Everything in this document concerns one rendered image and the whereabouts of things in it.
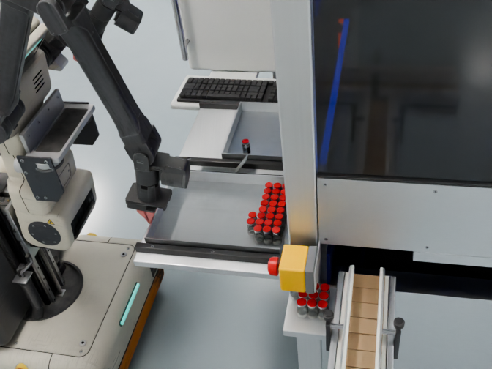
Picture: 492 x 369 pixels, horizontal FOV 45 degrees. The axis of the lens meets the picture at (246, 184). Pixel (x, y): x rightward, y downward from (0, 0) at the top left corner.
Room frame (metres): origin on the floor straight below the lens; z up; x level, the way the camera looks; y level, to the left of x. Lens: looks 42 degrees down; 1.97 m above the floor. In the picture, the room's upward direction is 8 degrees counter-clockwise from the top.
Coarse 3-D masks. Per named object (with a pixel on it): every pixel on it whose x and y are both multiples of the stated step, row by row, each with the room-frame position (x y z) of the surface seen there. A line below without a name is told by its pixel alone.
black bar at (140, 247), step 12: (144, 252) 1.03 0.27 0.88; (156, 252) 1.02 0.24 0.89; (168, 252) 1.01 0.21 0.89; (180, 252) 1.00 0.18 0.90; (192, 252) 0.99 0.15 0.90; (204, 252) 0.99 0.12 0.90; (216, 252) 0.98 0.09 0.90; (228, 252) 0.98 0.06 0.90; (240, 252) 0.97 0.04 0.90; (252, 252) 0.97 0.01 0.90
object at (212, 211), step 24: (192, 192) 1.23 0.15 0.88; (216, 192) 1.22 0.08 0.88; (240, 192) 1.20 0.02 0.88; (168, 216) 1.15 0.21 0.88; (192, 216) 1.13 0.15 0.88; (216, 216) 1.12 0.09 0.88; (240, 216) 1.11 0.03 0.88; (168, 240) 1.03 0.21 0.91; (192, 240) 1.05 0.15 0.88; (216, 240) 1.04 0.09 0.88; (240, 240) 1.03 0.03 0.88
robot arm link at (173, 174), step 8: (136, 152) 1.06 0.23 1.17; (144, 152) 1.06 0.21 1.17; (160, 152) 1.11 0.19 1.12; (136, 160) 1.06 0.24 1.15; (144, 160) 1.06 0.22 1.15; (160, 160) 1.09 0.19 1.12; (168, 160) 1.09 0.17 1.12; (176, 160) 1.09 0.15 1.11; (184, 160) 1.09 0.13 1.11; (136, 168) 1.06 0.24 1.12; (144, 168) 1.06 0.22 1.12; (160, 168) 1.06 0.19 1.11; (168, 168) 1.07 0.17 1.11; (176, 168) 1.06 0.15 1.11; (184, 168) 1.06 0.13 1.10; (168, 176) 1.06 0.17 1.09; (176, 176) 1.06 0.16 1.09; (184, 176) 1.06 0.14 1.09; (168, 184) 1.06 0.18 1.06; (176, 184) 1.06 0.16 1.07; (184, 184) 1.05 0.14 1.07
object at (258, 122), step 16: (240, 112) 1.56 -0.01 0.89; (256, 112) 1.57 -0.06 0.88; (272, 112) 1.55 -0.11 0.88; (240, 128) 1.49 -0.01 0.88; (256, 128) 1.48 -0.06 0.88; (272, 128) 1.47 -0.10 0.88; (240, 144) 1.41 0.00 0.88; (256, 144) 1.40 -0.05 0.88; (272, 144) 1.39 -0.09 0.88; (272, 160) 1.30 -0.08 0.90
